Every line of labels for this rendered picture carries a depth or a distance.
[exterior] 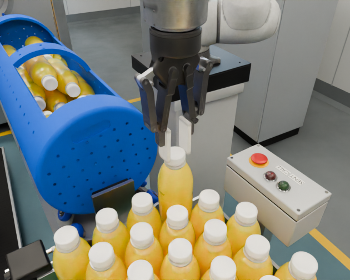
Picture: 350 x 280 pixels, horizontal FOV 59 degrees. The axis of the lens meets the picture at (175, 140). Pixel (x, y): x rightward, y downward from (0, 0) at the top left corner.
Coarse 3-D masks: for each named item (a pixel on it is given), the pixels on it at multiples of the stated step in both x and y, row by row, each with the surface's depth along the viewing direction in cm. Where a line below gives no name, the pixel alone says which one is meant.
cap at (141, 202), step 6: (144, 192) 60; (132, 198) 59; (138, 198) 59; (144, 198) 59; (150, 198) 59; (132, 204) 59; (138, 204) 58; (144, 204) 58; (150, 204) 58; (138, 210) 58; (144, 210) 58
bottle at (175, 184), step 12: (168, 168) 59; (180, 168) 58; (168, 180) 58; (180, 180) 58; (192, 180) 61; (168, 192) 59; (180, 192) 59; (192, 192) 64; (168, 204) 62; (180, 204) 61
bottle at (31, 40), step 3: (33, 36) 123; (36, 36) 124; (27, 39) 122; (30, 39) 121; (33, 39) 120; (36, 39) 120; (39, 39) 121; (27, 42) 121; (30, 42) 119; (33, 42) 118; (36, 42) 117; (39, 42) 117; (42, 42) 119; (24, 45) 124; (27, 45) 120; (48, 54) 113; (51, 54) 115
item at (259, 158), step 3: (255, 153) 70; (258, 153) 70; (261, 153) 70; (252, 156) 69; (255, 156) 69; (258, 156) 69; (261, 156) 69; (264, 156) 69; (252, 159) 68; (255, 159) 68; (258, 159) 68; (261, 159) 68; (264, 159) 68; (267, 159) 68; (255, 162) 68; (258, 162) 68; (261, 162) 67; (264, 162) 68
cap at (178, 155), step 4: (172, 148) 59; (176, 148) 59; (180, 148) 59; (172, 152) 58; (176, 152) 58; (180, 152) 58; (184, 152) 58; (172, 156) 57; (176, 156) 57; (180, 156) 57; (184, 156) 57; (172, 160) 56; (176, 160) 56; (180, 160) 57; (184, 160) 58; (168, 164) 58; (172, 164) 57; (176, 164) 57; (180, 164) 57
